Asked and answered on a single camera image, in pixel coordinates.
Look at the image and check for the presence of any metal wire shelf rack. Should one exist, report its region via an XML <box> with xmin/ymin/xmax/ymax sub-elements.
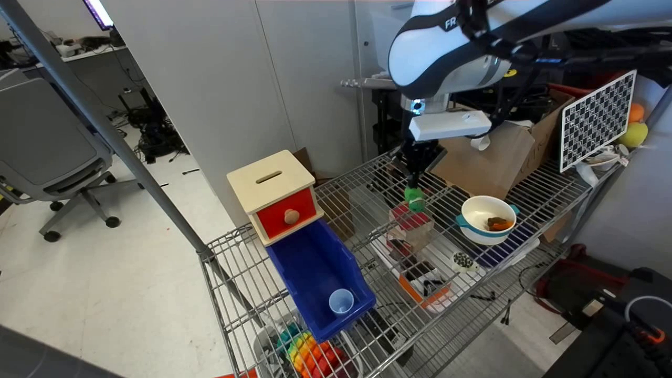
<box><xmin>198</xmin><ymin>142</ymin><xmax>619</xmax><ymax>378</ymax></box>

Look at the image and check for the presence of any rainbow stacking toy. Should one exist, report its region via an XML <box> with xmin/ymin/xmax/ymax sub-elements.
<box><xmin>276</xmin><ymin>322</ymin><xmax>354</xmax><ymax>378</ymax></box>

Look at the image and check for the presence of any orange ball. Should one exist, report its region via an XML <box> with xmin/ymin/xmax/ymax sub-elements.
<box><xmin>627</xmin><ymin>102</ymin><xmax>649</xmax><ymax>127</ymax></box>

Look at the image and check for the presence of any blue white flat box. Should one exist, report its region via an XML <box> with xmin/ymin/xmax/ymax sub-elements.
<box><xmin>476</xmin><ymin>238</ymin><xmax>544</xmax><ymax>274</ymax></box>

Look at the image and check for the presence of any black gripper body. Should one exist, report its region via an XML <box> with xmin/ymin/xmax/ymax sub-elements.
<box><xmin>403</xmin><ymin>138</ymin><xmax>452</xmax><ymax>172</ymax></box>

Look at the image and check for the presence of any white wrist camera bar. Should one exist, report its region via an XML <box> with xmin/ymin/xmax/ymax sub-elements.
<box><xmin>408</xmin><ymin>109</ymin><xmax>494</xmax><ymax>146</ymax></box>

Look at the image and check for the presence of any green toy broccoli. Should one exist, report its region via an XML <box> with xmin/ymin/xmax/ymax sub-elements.
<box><xmin>401</xmin><ymin>186</ymin><xmax>431</xmax><ymax>217</ymax></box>

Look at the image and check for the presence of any blue plastic bin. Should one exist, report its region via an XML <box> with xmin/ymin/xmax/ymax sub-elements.
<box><xmin>266</xmin><ymin>218</ymin><xmax>378</xmax><ymax>344</ymax></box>

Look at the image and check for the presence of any brown cardboard box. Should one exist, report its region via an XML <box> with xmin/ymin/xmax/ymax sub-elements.
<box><xmin>426</xmin><ymin>83</ymin><xmax>573</xmax><ymax>202</ymax></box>

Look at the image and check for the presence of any small black cable tie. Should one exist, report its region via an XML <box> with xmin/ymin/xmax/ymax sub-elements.
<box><xmin>499</xmin><ymin>296</ymin><xmax>526</xmax><ymax>325</ymax></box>
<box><xmin>469</xmin><ymin>289</ymin><xmax>503</xmax><ymax>306</ymax></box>

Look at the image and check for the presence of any white perforated panel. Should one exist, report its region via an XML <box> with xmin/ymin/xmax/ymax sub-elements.
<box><xmin>557</xmin><ymin>68</ymin><xmax>640</xmax><ymax>177</ymax></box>

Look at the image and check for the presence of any black equipment pile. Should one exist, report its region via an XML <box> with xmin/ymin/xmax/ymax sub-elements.
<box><xmin>117</xmin><ymin>86</ymin><xmax>192</xmax><ymax>166</ymax></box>

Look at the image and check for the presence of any clear plastic cup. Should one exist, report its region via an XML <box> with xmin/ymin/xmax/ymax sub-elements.
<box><xmin>326</xmin><ymin>287</ymin><xmax>359</xmax><ymax>317</ymax></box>

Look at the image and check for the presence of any grey metal pole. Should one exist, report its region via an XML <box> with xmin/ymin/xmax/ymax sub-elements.
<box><xmin>0</xmin><ymin>0</ymin><xmax>270</xmax><ymax>333</ymax></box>

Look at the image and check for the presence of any bowl with food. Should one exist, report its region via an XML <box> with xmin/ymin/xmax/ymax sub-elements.
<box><xmin>455</xmin><ymin>193</ymin><xmax>524</xmax><ymax>249</ymax></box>

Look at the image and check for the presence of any grey cable loop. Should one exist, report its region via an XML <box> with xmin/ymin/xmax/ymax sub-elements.
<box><xmin>621</xmin><ymin>293</ymin><xmax>672</xmax><ymax>333</ymax></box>

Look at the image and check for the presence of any computer monitor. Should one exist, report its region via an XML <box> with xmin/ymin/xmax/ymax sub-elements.
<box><xmin>79</xmin><ymin>0</ymin><xmax>117</xmax><ymax>35</ymax></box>

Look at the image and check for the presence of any brown toy food piece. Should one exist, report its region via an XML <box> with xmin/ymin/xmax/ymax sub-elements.
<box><xmin>486</xmin><ymin>215</ymin><xmax>518</xmax><ymax>233</ymax></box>

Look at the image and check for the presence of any yellow tennis ball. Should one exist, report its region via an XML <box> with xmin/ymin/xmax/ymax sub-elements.
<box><xmin>618</xmin><ymin>120</ymin><xmax>652</xmax><ymax>152</ymax></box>

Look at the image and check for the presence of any wooden box with red drawer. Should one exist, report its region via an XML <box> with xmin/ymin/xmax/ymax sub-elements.
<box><xmin>226</xmin><ymin>148</ymin><xmax>326</xmax><ymax>249</ymax></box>

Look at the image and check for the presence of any orange white box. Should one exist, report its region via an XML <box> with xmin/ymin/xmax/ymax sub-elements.
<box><xmin>395</xmin><ymin>257</ymin><xmax>456</xmax><ymax>313</ymax></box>

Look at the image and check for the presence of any grey office chair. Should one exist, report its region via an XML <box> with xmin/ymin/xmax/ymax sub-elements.
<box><xmin>0</xmin><ymin>65</ymin><xmax>148</xmax><ymax>246</ymax></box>

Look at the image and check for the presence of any white cable bundle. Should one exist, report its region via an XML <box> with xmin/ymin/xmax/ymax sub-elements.
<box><xmin>576</xmin><ymin>142</ymin><xmax>633</xmax><ymax>192</ymax></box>

